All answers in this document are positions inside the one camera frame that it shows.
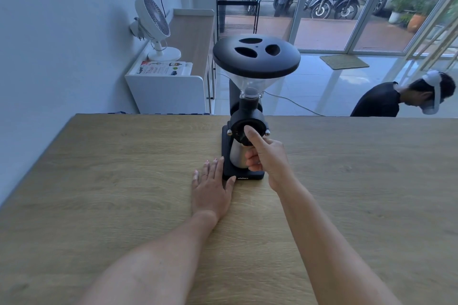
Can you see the white desk fan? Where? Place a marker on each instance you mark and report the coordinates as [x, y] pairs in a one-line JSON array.
[[152, 20]]

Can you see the white wooden sideboard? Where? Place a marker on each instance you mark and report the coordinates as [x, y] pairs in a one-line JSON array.
[[168, 94]]

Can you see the grey doormat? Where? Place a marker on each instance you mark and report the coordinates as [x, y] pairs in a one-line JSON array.
[[344, 62]]

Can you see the person's right thumb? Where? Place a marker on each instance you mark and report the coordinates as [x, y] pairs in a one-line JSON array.
[[254, 138]]

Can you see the white printed magazine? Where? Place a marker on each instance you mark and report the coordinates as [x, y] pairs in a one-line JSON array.
[[162, 68]]

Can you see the white headset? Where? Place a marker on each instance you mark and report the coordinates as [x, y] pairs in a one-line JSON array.
[[433, 94]]

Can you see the person's left forearm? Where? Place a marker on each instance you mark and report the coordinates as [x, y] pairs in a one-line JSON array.
[[157, 262]]

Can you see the person's left little finger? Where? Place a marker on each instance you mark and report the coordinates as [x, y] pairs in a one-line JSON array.
[[196, 179]]

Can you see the black metal rack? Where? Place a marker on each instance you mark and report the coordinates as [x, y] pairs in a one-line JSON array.
[[238, 11]]

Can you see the person's left middle finger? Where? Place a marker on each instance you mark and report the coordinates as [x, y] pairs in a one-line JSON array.
[[215, 170]]

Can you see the light wooden slats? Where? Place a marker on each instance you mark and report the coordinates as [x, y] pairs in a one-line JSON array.
[[434, 29]]

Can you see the person's left hand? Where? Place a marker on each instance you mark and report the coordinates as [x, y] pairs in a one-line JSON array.
[[209, 194]]

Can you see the black coffee grinder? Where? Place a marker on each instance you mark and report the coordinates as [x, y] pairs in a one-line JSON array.
[[256, 56]]

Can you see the person's left thumb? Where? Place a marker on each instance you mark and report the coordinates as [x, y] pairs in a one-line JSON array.
[[229, 188]]

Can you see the orange plant pot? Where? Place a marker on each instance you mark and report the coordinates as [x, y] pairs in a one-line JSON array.
[[417, 22]]

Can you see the person's right hand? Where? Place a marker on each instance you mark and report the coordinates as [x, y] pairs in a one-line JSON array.
[[275, 161]]

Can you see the steel grounds cup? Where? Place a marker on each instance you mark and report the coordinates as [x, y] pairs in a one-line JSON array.
[[238, 153]]

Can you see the person's right forearm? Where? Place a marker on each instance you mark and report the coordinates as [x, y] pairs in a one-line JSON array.
[[322, 244]]

